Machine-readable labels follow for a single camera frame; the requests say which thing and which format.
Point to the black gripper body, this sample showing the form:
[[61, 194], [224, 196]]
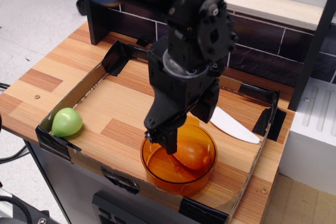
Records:
[[179, 75]]

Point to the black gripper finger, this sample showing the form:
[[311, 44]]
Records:
[[206, 104], [168, 140]]

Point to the orange toy carrot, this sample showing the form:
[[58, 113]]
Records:
[[192, 154]]

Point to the transparent orange plastic pot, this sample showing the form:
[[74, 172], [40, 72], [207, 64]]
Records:
[[167, 173]]

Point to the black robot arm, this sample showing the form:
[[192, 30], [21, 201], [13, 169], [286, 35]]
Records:
[[205, 23]]

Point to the cardboard fence with black tape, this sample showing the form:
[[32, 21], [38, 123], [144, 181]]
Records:
[[98, 176]]

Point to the dark brick backsplash panel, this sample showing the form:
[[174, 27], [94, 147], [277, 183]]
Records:
[[265, 48]]

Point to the green toy pear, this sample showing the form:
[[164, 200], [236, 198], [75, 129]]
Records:
[[66, 122]]

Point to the white grooved block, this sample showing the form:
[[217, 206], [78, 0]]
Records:
[[309, 154]]

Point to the black caster wheel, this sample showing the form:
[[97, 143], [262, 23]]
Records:
[[80, 5]]

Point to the black equipment bottom left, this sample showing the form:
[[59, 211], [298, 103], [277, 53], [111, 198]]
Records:
[[14, 210]]

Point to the yellow handled toy knife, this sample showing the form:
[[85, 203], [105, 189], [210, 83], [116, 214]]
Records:
[[232, 127]]

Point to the black vertical post left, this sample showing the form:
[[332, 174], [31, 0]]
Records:
[[99, 21]]

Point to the black vertical post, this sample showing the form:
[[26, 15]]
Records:
[[99, 21], [313, 53]]

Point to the black vertical post right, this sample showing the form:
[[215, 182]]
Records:
[[313, 53]]

